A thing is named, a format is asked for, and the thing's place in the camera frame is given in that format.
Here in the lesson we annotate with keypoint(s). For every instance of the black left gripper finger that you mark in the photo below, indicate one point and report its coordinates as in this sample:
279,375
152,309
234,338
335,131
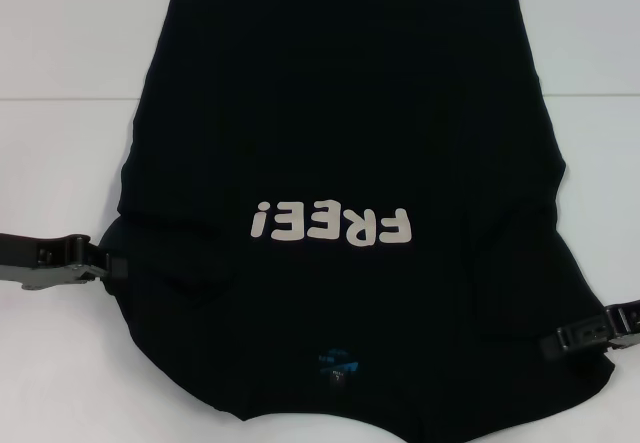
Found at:
115,269

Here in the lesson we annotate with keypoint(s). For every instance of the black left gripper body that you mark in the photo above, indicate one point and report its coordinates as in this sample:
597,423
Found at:
35,260

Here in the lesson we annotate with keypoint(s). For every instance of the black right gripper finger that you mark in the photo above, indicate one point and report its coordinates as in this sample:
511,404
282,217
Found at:
580,338

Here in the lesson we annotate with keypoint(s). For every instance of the black shirt with FREE print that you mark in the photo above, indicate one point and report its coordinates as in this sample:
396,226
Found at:
320,113

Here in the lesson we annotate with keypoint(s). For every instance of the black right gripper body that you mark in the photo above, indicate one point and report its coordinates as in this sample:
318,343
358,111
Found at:
627,325

